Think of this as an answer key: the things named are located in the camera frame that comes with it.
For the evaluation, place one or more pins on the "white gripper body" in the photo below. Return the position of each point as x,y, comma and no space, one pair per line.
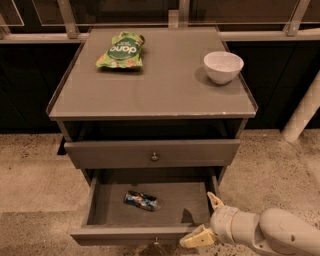
222,220

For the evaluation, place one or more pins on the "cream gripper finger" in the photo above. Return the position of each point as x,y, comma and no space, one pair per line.
216,202
200,236

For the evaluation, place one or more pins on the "crushed redbull can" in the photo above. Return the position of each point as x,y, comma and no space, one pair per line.
141,200

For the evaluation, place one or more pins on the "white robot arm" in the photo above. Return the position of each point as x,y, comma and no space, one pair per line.
275,232

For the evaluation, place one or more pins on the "grey open middle drawer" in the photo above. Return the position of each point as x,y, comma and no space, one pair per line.
182,200

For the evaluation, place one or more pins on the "brass middle drawer knob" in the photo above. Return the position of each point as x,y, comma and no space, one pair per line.
154,249

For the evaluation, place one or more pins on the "brass drawer knob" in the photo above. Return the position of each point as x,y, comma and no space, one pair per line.
154,249
154,157

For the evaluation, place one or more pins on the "grey closed upper drawer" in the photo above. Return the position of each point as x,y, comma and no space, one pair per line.
137,154

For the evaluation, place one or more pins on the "brass upper drawer knob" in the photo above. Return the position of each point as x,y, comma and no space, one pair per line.
154,157

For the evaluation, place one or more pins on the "grey cabinet with glass top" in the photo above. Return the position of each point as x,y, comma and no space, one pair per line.
171,98

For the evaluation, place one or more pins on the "white bowl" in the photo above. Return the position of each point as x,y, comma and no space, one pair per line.
222,67

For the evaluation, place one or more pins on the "green snack bag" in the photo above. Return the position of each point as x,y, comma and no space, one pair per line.
125,52

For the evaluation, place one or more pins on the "white diagonal post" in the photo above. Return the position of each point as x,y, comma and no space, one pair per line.
304,112

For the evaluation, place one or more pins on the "metal railing frame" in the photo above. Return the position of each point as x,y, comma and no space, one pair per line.
54,21

